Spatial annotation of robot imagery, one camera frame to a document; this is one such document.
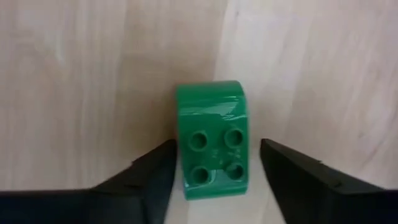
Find green long building block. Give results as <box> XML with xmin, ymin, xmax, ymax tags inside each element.
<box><xmin>175</xmin><ymin>80</ymin><xmax>250</xmax><ymax>201</ymax></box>

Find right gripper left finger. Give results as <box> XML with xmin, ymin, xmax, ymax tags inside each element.
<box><xmin>91</xmin><ymin>139</ymin><xmax>178</xmax><ymax>224</ymax></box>

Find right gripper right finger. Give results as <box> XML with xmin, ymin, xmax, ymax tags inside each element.
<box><xmin>260</xmin><ymin>138</ymin><xmax>386</xmax><ymax>224</ymax></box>

